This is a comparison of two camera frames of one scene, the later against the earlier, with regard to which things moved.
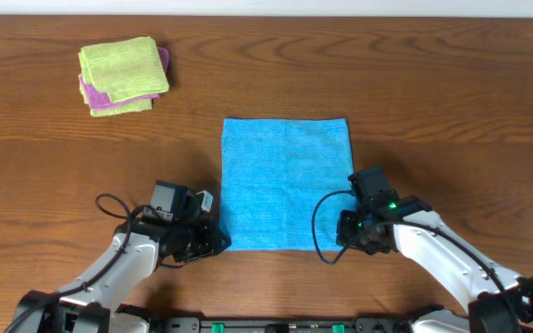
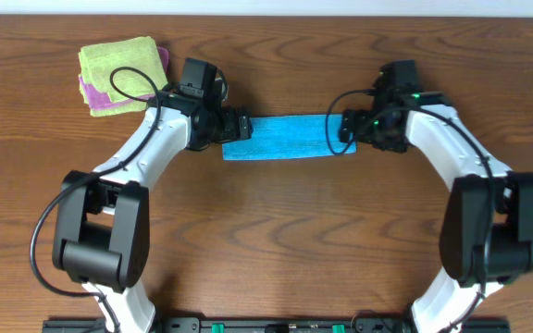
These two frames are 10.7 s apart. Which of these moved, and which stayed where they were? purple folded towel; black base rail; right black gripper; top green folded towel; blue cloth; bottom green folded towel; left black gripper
Moved: right black gripper; blue cloth; left black gripper
Stayed: top green folded towel; purple folded towel; black base rail; bottom green folded towel
